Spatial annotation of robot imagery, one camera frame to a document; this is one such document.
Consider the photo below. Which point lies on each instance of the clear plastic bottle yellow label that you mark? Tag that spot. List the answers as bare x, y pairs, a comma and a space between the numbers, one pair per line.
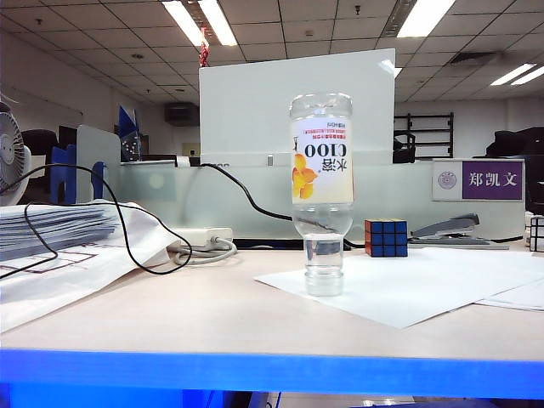
323, 170

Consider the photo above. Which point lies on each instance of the white power strip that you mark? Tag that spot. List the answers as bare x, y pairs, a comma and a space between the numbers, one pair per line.
200, 236

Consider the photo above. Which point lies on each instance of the small white roll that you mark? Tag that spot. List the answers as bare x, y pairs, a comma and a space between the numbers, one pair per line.
183, 161

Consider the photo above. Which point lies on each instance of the white partition board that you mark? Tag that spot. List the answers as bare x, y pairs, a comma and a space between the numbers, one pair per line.
246, 106

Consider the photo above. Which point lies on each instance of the frosted glass desk partition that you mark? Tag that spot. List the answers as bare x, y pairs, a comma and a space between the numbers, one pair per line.
391, 191

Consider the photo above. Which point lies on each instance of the colourful Rubik's cube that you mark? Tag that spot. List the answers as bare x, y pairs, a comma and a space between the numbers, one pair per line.
389, 238

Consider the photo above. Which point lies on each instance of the large white paper sheet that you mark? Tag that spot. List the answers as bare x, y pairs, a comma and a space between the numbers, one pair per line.
404, 293

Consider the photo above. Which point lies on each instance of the red hanging ornament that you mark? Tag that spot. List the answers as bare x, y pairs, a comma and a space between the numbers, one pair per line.
205, 53

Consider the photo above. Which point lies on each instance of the blue triangular desk sign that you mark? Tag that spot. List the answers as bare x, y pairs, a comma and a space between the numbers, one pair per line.
127, 122

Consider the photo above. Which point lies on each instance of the blue table edge strip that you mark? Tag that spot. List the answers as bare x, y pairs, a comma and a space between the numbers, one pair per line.
255, 370

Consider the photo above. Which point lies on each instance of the black shelf rack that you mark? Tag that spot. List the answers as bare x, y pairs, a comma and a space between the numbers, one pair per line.
429, 136

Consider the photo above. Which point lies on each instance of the grey stapler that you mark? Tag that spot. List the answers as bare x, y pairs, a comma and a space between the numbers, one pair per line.
450, 225

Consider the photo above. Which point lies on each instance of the frosted side partition panel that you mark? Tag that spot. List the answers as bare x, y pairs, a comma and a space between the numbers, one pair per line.
99, 149

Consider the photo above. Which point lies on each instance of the double tube ceiling light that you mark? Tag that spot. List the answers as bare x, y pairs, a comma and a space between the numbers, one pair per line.
217, 21

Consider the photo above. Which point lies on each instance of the blue plastic stand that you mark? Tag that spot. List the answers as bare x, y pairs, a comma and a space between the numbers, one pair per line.
59, 170

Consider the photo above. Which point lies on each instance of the purple and white nameplate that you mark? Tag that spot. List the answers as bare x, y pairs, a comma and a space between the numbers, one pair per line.
491, 179

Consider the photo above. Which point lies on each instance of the stack of printed papers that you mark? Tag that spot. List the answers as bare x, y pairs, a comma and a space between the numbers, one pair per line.
64, 285

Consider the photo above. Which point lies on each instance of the black office chair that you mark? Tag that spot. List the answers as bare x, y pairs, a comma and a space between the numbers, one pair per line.
39, 141
520, 144

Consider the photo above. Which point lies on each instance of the single panel ceiling light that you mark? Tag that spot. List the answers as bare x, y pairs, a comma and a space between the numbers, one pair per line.
426, 17

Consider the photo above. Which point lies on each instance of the ceiling air vent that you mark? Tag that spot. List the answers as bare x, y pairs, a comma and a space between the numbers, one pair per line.
475, 58

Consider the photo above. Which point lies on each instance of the white Rubik's cube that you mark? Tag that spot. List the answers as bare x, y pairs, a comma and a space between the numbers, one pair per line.
537, 234

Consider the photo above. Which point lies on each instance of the white desk fan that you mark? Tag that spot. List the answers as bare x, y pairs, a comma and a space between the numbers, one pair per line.
9, 149

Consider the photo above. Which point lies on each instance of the distant ceiling light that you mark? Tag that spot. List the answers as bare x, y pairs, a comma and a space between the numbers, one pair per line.
517, 74

